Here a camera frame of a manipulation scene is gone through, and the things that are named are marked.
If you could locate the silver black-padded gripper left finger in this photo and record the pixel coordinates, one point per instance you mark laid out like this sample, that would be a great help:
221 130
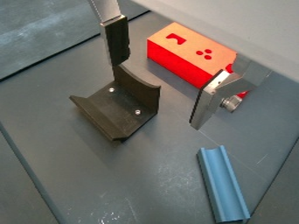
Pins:
113 29

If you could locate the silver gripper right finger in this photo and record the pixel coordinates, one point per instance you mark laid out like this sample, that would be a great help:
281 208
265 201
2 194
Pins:
226 84

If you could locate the blue arch-profile bar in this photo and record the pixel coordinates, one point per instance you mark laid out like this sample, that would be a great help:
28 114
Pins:
225 198

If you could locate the black L-shaped fixture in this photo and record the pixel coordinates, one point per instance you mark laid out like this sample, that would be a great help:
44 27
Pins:
121 106

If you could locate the red shape-sorter block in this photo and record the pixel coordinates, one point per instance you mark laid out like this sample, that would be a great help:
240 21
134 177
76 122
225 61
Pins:
188 54

